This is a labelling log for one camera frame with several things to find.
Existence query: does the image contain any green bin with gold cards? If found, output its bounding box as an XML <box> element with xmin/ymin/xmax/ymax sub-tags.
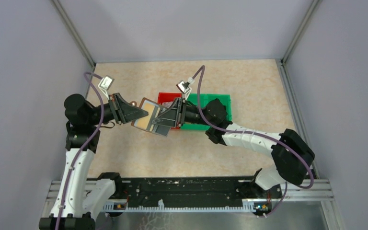
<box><xmin>181</xmin><ymin>93</ymin><xmax>208</xmax><ymax>131</ymax></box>

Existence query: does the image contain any green bin with black cards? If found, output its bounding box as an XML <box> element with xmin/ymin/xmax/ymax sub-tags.
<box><xmin>204</xmin><ymin>94</ymin><xmax>232</xmax><ymax>120</ymax></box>

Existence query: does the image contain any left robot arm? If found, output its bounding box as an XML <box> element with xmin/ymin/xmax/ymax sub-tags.
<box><xmin>38</xmin><ymin>93</ymin><xmax>149</xmax><ymax>230</ymax></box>

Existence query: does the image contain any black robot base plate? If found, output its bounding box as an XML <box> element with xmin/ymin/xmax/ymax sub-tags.
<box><xmin>111</xmin><ymin>176</ymin><xmax>282</xmax><ymax>208</ymax></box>

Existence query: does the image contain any aluminium frame rail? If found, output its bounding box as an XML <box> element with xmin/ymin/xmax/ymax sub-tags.
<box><xmin>46</xmin><ymin>179</ymin><xmax>335</xmax><ymax>213</ymax></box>

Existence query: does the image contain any red plastic bin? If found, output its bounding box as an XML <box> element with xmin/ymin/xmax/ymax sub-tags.
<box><xmin>157</xmin><ymin>92</ymin><xmax>182</xmax><ymax>130</ymax></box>

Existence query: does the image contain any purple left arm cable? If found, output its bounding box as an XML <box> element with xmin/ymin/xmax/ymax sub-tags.
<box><xmin>55</xmin><ymin>72</ymin><xmax>105</xmax><ymax>230</ymax></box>

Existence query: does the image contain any brown leather card holder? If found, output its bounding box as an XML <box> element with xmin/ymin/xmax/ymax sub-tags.
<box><xmin>131</xmin><ymin>98</ymin><xmax>171</xmax><ymax>137</ymax></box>

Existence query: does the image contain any silver VIP card pile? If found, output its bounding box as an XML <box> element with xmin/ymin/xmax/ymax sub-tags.
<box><xmin>161</xmin><ymin>101</ymin><xmax>173</xmax><ymax>108</ymax></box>

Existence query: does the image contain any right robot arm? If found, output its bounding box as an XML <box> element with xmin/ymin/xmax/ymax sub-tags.
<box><xmin>151</xmin><ymin>98</ymin><xmax>315</xmax><ymax>197</ymax></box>

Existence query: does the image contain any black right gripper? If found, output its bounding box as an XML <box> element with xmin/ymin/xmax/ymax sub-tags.
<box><xmin>151</xmin><ymin>97</ymin><xmax>213</xmax><ymax>129</ymax></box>

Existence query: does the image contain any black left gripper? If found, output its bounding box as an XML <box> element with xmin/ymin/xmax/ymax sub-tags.
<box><xmin>87</xmin><ymin>92</ymin><xmax>149</xmax><ymax>126</ymax></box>

